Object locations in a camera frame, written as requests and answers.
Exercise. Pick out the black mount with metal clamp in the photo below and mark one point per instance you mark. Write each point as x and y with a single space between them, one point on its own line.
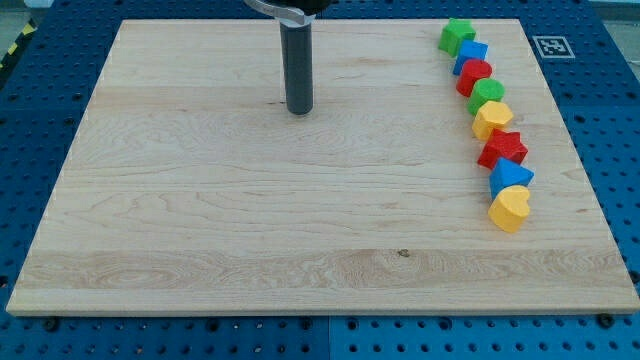
290 12

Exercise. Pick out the red cylinder block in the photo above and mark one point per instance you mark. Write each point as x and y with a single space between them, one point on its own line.
472 71

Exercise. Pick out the green star block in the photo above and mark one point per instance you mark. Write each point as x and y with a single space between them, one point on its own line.
454 33

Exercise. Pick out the red star block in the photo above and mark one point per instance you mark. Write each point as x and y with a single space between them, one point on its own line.
502 144

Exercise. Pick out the yellow black hazard tape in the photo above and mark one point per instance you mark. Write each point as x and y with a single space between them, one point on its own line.
17 48

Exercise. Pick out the yellow heart block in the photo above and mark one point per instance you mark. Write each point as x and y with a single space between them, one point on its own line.
510 208

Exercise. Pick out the blue triangle block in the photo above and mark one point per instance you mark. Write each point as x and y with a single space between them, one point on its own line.
507 173

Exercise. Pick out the yellow pentagon block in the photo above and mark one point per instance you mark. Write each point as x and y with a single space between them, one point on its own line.
491 115

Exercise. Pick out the white fiducial marker tag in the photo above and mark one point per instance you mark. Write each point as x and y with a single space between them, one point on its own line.
553 47

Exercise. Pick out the blue cube block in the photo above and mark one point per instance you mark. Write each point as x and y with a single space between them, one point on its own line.
469 49

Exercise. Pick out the green cylinder block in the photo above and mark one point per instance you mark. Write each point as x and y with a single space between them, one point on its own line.
484 90

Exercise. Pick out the light wooden board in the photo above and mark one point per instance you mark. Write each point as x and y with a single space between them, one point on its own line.
190 190

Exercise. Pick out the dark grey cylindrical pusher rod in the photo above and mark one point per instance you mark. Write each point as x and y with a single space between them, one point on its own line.
296 50

